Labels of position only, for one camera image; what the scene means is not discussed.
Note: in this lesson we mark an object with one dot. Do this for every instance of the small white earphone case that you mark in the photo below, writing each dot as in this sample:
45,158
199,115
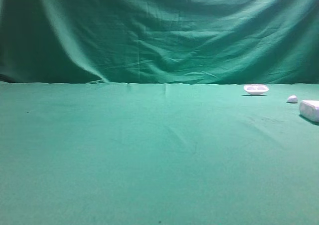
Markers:
293,99

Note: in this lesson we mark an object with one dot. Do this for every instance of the open white earphone case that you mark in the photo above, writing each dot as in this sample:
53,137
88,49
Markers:
255,89

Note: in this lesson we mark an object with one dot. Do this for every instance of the green backdrop curtain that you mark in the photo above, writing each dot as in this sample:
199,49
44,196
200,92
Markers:
160,41

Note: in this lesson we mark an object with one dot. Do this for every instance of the green tablecloth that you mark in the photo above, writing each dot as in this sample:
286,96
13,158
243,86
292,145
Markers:
156,154

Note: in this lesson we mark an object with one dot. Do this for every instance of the white tissue pack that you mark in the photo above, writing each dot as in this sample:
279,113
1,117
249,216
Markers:
309,109

